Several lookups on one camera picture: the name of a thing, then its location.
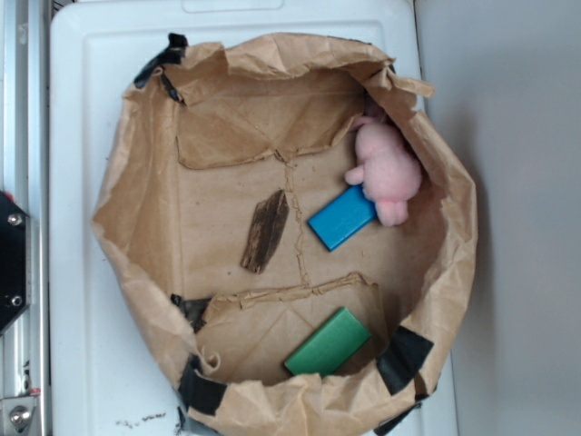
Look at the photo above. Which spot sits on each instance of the dark wood chip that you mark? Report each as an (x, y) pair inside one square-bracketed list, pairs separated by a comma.
[(267, 226)]

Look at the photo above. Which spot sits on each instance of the brown paper bag tray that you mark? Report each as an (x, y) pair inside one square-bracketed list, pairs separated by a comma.
[(206, 133)]

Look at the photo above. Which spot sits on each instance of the blue rectangular block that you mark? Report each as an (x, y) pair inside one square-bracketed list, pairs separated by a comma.
[(344, 216)]

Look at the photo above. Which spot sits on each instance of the pink plush toy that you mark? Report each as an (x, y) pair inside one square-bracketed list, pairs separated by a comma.
[(389, 175)]

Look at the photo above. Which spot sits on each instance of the green rectangular block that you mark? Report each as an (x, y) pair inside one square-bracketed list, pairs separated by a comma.
[(330, 346)]

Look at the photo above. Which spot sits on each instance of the white plastic bin lid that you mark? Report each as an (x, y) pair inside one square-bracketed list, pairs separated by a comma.
[(104, 380)]

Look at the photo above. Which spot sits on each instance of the black mounting plate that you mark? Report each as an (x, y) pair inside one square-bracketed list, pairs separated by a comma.
[(15, 262)]

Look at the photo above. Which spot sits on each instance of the aluminium frame rail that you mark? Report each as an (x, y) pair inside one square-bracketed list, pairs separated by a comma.
[(25, 363)]

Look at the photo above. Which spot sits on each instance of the metal corner bracket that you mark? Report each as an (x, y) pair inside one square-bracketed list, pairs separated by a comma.
[(19, 416)]

